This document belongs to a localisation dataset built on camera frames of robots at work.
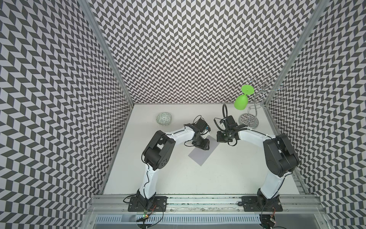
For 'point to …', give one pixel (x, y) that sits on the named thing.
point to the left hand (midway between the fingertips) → (205, 148)
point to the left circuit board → (145, 215)
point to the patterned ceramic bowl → (164, 118)
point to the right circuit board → (267, 221)
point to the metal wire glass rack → (263, 88)
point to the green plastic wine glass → (241, 101)
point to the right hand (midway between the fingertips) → (217, 140)
